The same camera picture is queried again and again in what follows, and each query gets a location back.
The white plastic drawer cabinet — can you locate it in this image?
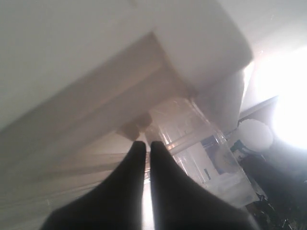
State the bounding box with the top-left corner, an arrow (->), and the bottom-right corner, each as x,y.
0,0 -> 253,230

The clear drawer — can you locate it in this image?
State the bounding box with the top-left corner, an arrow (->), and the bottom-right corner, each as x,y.
144,97 -> 259,208

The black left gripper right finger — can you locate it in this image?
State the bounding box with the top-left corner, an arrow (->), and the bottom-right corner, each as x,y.
150,141 -> 258,230

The teal white glue stick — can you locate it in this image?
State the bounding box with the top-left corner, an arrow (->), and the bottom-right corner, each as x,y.
227,119 -> 274,161

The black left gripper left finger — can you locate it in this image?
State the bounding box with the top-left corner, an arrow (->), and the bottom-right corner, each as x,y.
41,141 -> 146,230

